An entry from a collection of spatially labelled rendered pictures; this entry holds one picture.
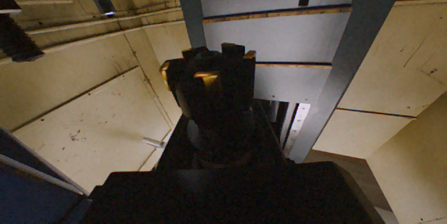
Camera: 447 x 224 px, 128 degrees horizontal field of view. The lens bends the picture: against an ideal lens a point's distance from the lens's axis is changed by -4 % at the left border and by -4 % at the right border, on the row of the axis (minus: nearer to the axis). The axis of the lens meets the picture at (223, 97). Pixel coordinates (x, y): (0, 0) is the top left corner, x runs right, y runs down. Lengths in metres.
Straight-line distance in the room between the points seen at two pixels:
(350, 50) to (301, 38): 0.18
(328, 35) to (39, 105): 1.28
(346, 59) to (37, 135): 1.41
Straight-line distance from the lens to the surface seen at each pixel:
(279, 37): 0.50
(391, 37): 1.08
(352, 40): 0.60
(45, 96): 1.07
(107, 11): 0.35
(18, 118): 1.07
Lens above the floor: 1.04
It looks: 37 degrees up
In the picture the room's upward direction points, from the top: 172 degrees clockwise
